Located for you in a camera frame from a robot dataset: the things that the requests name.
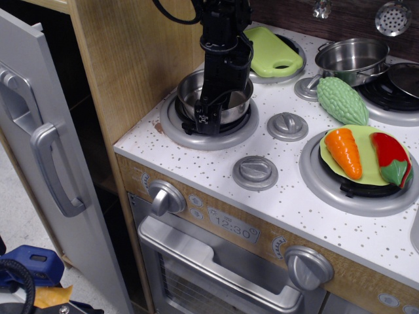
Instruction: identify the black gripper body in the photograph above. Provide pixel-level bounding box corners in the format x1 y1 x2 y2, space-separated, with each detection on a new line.
198 26 253 108

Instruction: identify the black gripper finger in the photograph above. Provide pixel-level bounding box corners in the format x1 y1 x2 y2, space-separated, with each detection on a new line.
194 101 222 135

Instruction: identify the small steel pan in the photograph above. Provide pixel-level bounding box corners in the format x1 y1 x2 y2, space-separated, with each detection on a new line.
177 69 253 124

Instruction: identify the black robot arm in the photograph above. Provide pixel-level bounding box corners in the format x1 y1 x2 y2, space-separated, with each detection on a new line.
153 1 253 135

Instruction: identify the front left stove burner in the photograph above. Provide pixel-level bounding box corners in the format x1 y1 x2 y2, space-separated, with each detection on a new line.
160 94 259 151

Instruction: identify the stove burner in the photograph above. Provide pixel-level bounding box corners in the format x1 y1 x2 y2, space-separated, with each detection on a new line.
355 74 418 127
160 94 259 151
299 131 418 217
249 33 306 84

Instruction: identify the back left stove burner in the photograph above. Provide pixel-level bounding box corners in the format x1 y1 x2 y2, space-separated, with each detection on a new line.
249 33 306 84

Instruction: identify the front right stove burner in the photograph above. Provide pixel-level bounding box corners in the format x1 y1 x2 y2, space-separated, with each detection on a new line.
299 131 418 217

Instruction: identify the back right stove burner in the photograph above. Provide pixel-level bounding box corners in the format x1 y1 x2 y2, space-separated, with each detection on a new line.
355 74 418 127

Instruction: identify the green cutting board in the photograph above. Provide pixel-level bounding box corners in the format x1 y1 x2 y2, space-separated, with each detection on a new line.
244 26 304 78

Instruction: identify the grey top knob front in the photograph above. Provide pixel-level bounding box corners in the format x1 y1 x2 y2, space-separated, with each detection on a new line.
232 156 279 192

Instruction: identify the grey knob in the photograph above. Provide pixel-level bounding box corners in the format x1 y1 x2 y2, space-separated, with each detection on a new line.
232 156 279 192
266 112 308 142
294 75 321 102

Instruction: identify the grey top knob middle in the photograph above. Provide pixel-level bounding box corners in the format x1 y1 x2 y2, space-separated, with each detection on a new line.
266 112 308 142

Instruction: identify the grey top knob rear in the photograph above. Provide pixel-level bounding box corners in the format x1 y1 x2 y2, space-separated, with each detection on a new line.
294 75 321 102

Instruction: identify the silver oven knob left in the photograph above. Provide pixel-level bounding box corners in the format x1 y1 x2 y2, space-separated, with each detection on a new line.
149 179 187 217

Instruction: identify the silver oven knob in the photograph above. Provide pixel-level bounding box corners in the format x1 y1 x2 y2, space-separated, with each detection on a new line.
285 245 334 291
149 179 187 217

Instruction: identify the oven clock display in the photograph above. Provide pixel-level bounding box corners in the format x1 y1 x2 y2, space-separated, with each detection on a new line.
207 207 261 244

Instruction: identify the green toy bitter gourd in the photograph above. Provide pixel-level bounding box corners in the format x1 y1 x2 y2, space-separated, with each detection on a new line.
317 77 369 126

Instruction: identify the large steel pot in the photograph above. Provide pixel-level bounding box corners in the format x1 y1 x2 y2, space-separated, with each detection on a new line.
315 38 390 87

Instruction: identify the orange toy carrot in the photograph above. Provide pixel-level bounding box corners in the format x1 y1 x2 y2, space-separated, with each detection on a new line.
324 128 363 180

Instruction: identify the silver oven door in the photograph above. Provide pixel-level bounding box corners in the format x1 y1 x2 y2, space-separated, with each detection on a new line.
128 194 327 313

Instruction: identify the hanging steel skimmer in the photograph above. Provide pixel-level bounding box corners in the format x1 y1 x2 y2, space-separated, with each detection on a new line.
374 1 412 37

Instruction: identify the light green plate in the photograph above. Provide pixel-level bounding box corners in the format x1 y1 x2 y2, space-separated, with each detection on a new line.
320 125 392 186

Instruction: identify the grey fridge door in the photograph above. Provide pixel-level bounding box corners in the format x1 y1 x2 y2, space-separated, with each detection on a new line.
1 11 133 313

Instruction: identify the dark pot lid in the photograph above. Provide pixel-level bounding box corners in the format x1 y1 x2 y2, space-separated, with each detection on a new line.
388 63 419 98

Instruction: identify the silver oven knob right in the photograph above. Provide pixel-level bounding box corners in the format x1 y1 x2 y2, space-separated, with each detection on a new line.
285 245 334 291

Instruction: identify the red toy pepper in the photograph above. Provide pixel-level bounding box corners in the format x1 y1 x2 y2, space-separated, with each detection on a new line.
369 132 412 188

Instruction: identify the blue device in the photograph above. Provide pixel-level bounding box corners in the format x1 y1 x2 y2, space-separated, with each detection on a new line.
1 245 65 287

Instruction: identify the yellow cloth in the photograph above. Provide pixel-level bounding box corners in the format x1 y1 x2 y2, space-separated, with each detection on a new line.
34 285 73 309

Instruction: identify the grey fridge door handle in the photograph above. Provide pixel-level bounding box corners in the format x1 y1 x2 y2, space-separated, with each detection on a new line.
29 122 86 218

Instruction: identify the black braided cable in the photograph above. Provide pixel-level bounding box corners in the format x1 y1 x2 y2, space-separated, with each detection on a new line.
0 258 36 314

